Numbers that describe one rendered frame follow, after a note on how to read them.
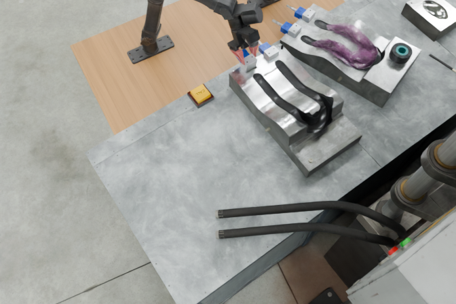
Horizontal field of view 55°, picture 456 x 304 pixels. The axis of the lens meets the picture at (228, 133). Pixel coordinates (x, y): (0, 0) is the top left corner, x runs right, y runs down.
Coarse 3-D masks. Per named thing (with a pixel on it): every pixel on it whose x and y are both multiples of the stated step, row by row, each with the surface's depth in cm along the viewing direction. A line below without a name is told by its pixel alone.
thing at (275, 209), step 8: (240, 208) 152; (248, 208) 151; (256, 208) 150; (264, 208) 149; (272, 208) 148; (280, 208) 148; (288, 208) 147; (296, 208) 147; (304, 208) 146; (312, 208) 146; (320, 208) 145; (216, 216) 153; (224, 216) 152; (232, 216) 152
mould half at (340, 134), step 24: (240, 72) 173; (264, 72) 173; (240, 96) 176; (264, 96) 168; (288, 96) 168; (336, 96) 162; (264, 120) 167; (288, 120) 158; (336, 120) 166; (288, 144) 159; (312, 144) 161; (336, 144) 161; (312, 168) 157
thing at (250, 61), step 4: (244, 52) 172; (236, 56) 173; (244, 56) 171; (248, 56) 170; (252, 56) 170; (244, 60) 169; (248, 60) 169; (252, 60) 169; (256, 60) 170; (248, 64) 168; (252, 64) 171; (244, 68) 172; (248, 68) 171; (252, 68) 174
